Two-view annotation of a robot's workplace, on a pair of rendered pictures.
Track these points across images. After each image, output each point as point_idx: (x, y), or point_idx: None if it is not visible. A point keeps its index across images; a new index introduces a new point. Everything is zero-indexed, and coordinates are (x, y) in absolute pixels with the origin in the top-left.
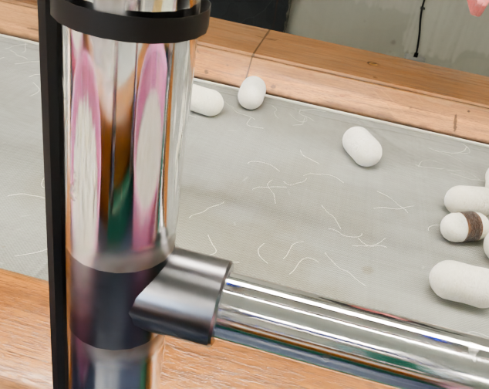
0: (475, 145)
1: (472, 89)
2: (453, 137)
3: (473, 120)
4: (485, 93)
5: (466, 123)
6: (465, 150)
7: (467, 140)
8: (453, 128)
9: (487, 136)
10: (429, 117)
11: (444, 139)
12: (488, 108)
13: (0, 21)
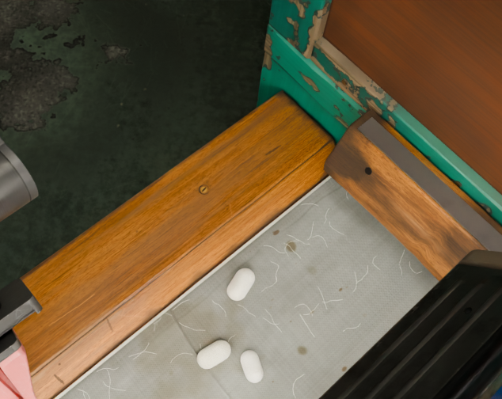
0: (85, 379)
1: (38, 325)
2: (68, 389)
3: (68, 365)
4: (50, 320)
5: (66, 372)
6: (85, 398)
7: (76, 381)
8: (61, 382)
9: (85, 364)
10: (40, 394)
11: (64, 398)
12: (68, 347)
13: None
